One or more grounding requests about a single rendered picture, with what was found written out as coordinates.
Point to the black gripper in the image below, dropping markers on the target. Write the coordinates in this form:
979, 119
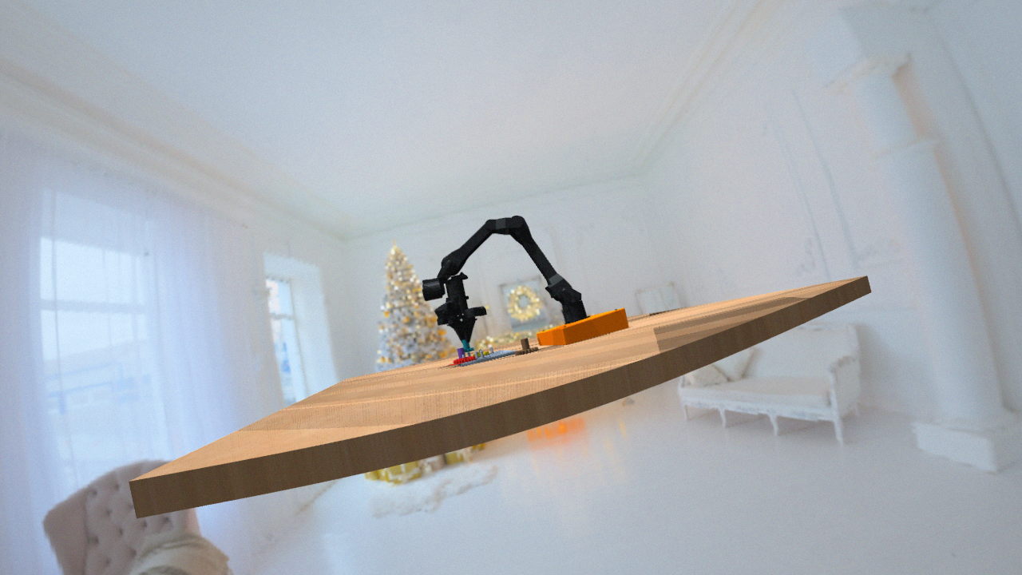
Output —
463, 328

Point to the tan toothed gear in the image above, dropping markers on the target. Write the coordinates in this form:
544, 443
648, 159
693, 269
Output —
526, 348

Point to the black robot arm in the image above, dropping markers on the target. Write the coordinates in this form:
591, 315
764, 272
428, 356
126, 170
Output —
516, 226

